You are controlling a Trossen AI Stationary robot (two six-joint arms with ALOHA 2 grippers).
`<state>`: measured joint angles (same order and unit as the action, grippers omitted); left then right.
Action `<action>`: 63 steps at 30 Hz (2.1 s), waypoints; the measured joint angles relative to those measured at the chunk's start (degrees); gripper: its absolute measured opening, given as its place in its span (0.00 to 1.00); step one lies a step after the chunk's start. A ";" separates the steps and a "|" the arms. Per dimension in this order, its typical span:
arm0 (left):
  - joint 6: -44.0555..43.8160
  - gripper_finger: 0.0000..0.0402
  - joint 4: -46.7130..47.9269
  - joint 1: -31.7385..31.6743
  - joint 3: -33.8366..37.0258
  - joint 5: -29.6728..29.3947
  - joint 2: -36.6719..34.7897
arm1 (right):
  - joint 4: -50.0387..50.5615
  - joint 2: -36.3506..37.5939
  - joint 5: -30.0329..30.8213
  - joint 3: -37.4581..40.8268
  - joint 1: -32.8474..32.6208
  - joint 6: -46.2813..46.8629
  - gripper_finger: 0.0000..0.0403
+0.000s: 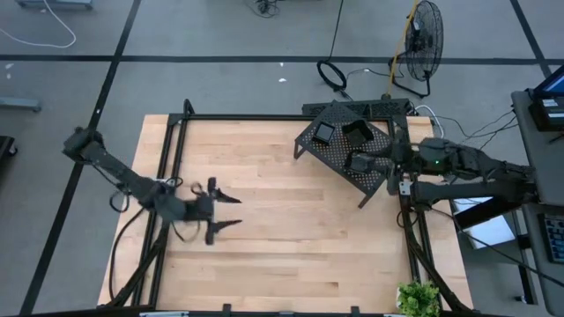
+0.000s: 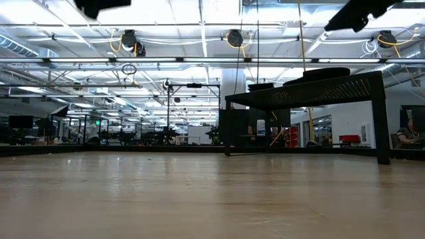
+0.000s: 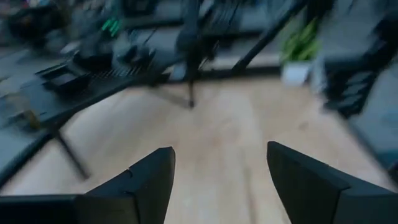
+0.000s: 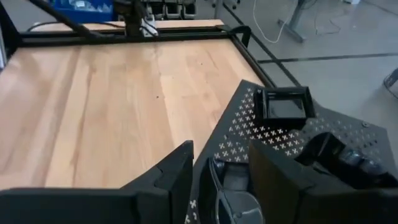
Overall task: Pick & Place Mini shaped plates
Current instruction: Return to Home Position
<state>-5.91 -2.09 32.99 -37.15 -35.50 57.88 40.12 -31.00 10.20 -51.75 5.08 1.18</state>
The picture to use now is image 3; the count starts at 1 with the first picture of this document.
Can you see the gray desk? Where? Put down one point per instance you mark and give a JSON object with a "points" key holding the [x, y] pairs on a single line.
{"points": [[382, 124], [342, 31]]}

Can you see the black floor fan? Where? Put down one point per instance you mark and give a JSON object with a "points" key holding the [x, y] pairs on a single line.
{"points": [[34, 25]]}

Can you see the black wavy-edged plate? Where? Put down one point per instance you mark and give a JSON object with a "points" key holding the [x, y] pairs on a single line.
{"points": [[93, 62]]}

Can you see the green plant in white pot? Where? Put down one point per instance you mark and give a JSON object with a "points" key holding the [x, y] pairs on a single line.
{"points": [[295, 74]]}

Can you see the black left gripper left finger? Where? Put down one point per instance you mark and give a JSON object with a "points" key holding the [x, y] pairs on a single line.
{"points": [[140, 193]]}

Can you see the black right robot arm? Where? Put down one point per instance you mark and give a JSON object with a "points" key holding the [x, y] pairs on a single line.
{"points": [[192, 37]]}

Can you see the small square black plate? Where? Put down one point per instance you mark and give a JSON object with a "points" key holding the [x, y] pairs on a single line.
{"points": [[62, 81]]}

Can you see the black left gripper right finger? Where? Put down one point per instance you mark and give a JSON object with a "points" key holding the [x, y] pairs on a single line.
{"points": [[311, 193]]}

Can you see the black perforated metal stand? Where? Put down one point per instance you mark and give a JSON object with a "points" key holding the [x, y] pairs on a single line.
{"points": [[62, 102]]}

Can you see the black keypad with blue keys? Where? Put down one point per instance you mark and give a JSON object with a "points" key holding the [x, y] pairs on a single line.
{"points": [[348, 90]]}

